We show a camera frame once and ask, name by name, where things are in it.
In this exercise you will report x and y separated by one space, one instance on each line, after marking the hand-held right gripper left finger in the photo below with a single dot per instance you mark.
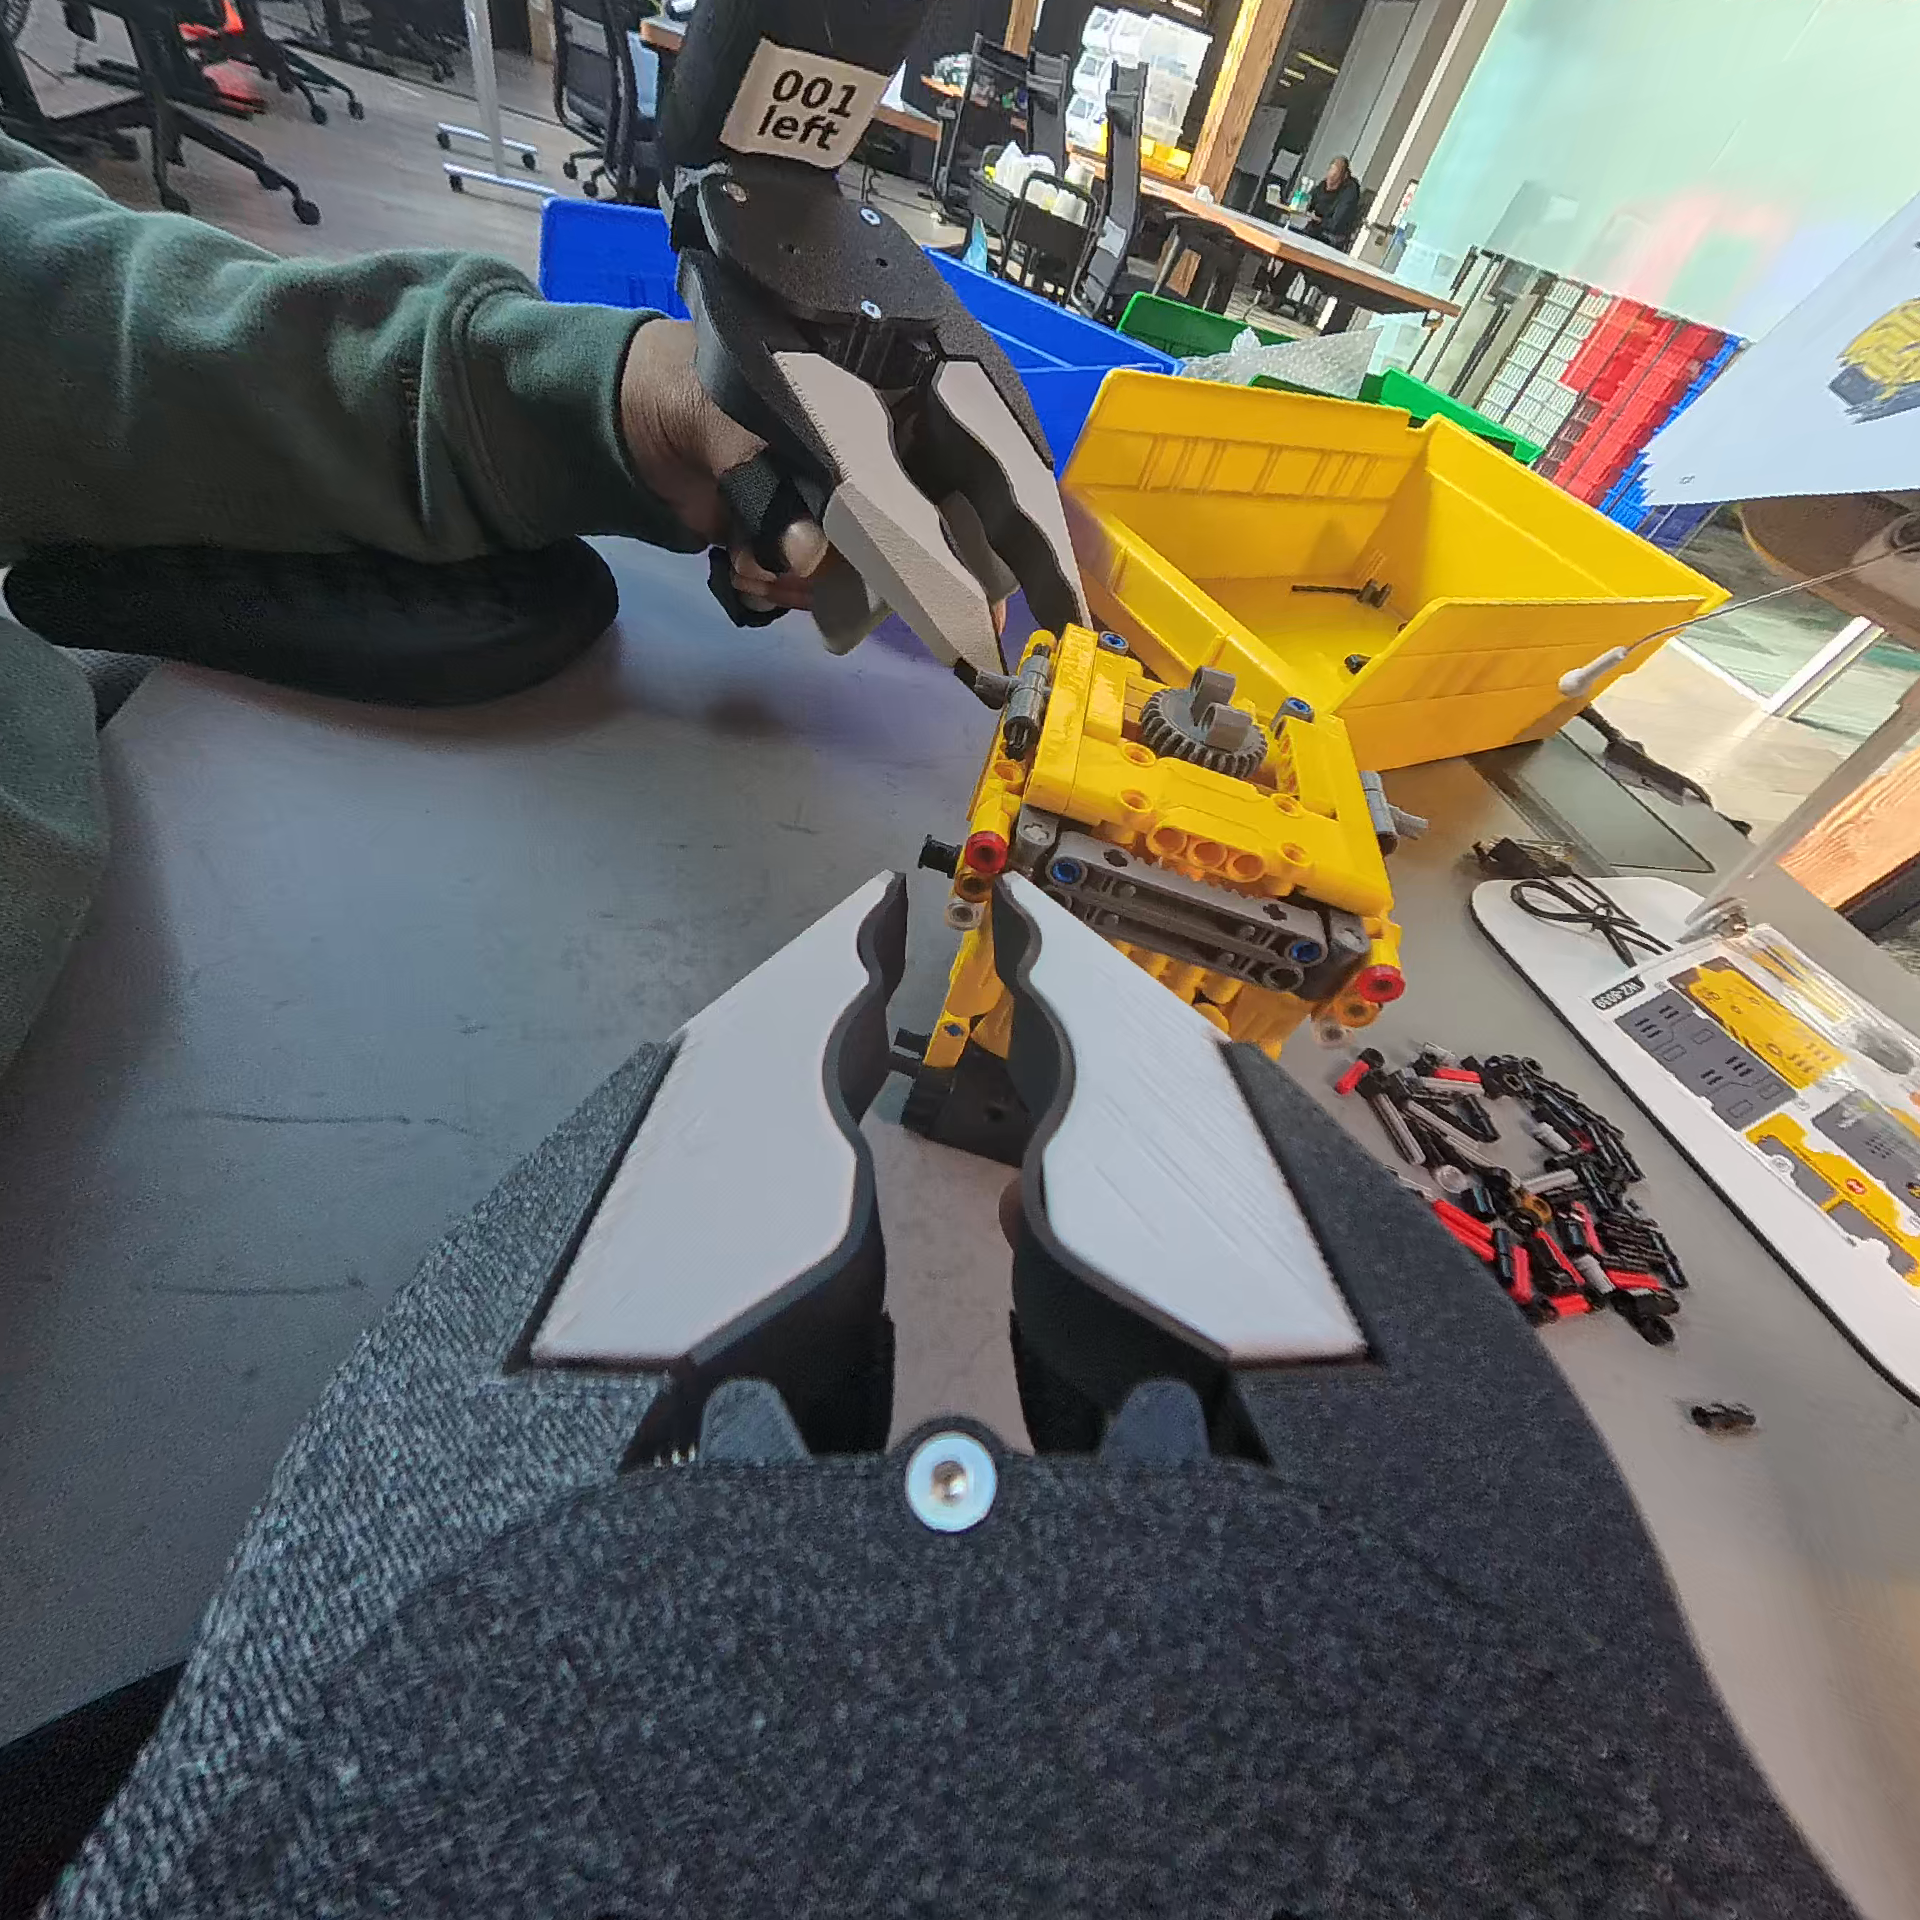
704 1201

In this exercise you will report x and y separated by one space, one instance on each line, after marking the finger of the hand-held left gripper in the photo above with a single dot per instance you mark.
1020 465
884 525

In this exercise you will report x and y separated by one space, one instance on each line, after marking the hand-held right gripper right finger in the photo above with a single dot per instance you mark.
1200 1201

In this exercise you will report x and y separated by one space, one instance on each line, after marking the blue plastic bin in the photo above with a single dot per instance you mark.
1049 345

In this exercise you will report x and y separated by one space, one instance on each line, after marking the yellow lego model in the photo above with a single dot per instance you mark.
1170 811

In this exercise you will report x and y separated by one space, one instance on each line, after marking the lego instruction booklet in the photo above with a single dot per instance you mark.
1800 406

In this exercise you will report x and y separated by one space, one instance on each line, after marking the person's left forearm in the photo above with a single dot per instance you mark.
299 390

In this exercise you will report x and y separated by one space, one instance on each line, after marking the small black red lego pieces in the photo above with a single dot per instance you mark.
1546 1201

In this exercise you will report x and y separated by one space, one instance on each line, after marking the green plastic bin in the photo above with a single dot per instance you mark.
1170 323

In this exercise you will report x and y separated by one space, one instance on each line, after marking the black office chair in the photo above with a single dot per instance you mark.
1119 165
164 91
599 91

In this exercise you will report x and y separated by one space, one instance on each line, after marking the bubble wrap sheet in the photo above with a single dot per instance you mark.
1289 360

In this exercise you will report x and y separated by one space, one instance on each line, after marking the long wooden table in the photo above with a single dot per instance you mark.
1319 254

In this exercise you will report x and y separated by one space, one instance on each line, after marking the stack of clear boxes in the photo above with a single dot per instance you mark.
1141 44

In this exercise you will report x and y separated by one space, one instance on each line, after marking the wooden book stand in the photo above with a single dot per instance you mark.
1575 961

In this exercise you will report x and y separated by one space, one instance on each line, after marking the yellow plastic bin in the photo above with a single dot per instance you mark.
1500 599

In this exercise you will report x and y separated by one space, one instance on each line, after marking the yellow grey sticker sheet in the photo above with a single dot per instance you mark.
1739 1049

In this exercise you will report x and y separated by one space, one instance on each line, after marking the stack of red crates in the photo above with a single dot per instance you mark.
1628 376

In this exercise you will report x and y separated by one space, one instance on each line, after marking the blue plastic crate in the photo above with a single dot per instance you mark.
1651 503

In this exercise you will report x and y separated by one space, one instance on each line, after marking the wooden ceiling post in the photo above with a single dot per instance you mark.
1244 91

